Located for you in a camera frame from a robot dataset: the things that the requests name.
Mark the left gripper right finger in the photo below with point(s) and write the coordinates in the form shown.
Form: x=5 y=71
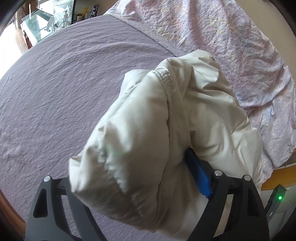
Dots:
x=234 y=209

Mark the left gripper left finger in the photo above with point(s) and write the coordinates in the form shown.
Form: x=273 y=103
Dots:
x=47 y=219

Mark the cream puffer jacket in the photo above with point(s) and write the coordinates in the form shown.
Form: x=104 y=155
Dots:
x=132 y=168

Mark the wooden headboard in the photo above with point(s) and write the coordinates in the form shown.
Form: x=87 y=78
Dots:
x=284 y=176

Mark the lilac bed sheet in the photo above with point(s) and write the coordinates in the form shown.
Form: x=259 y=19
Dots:
x=53 y=97

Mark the floral pink duvet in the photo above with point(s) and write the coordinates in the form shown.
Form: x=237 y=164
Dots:
x=254 y=68

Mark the glass side table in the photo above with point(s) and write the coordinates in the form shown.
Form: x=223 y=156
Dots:
x=46 y=19

